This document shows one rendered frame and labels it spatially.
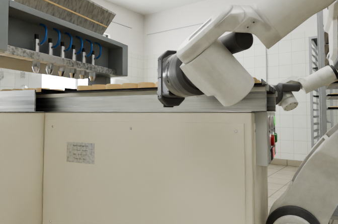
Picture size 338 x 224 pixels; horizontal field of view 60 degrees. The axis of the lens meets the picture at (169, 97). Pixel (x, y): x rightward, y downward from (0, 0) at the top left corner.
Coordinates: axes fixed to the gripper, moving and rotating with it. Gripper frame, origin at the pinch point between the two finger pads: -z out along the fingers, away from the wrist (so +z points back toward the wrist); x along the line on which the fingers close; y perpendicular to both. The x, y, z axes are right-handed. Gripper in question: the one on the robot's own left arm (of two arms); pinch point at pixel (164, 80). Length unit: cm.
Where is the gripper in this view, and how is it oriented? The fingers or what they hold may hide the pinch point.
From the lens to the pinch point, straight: 68.0
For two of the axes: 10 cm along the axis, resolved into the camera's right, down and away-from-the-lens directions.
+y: -9.4, -0.2, -3.5
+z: 3.5, -0.5, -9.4
